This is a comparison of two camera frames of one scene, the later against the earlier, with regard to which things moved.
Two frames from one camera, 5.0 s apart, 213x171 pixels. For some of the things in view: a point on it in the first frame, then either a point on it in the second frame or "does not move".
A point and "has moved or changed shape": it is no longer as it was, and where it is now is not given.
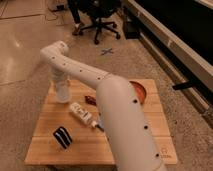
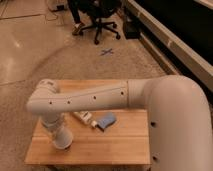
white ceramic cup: x=63 y=92 has moved or changed shape
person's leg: x=74 y=11 does not move
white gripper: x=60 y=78 → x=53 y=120
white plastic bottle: x=83 y=114 does not move
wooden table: x=71 y=133 does not move
